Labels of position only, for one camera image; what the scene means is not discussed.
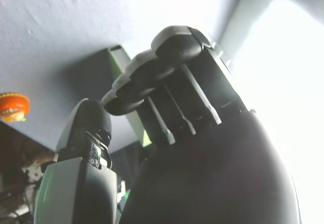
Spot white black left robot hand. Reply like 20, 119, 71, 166
34, 25, 303, 224

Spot light green box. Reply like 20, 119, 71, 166
67, 46, 152, 149

